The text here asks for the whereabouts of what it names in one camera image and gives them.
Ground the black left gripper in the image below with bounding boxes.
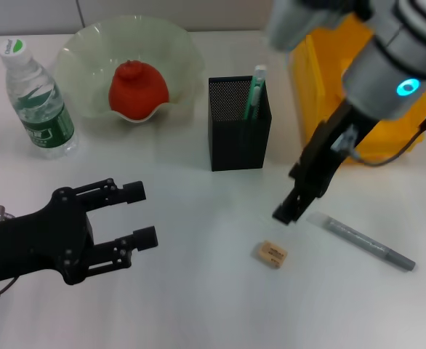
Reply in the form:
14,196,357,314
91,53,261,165
0,177,158,286

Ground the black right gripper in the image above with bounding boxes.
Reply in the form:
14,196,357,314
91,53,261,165
272,100,377,225

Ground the mint green utility knife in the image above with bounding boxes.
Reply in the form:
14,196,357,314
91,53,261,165
242,64,268,121

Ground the red-orange fruit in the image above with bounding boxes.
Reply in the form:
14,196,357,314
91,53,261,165
108,59,170,121

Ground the clear green-label water bottle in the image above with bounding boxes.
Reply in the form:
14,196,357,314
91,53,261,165
0,36,79,160

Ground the grey marker pen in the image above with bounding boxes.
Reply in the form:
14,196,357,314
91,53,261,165
306,212,417,272

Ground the black mesh pen holder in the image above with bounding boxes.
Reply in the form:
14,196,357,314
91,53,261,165
208,74,273,172

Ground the pale green glass fruit plate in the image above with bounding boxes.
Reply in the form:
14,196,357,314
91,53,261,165
52,14,206,124

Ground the yellow plastic bin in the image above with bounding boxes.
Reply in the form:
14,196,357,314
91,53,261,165
289,16,426,165

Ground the right gripper cable with plugs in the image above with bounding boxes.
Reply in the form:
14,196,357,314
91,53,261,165
331,72,426,168

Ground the gripper cable with plugs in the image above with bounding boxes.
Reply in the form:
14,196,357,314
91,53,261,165
331,72,426,168
0,205,20,302

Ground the left gripper cable with plugs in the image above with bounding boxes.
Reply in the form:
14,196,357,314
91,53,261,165
0,205,20,302

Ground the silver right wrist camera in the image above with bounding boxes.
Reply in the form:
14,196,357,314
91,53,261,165
267,0,374,52

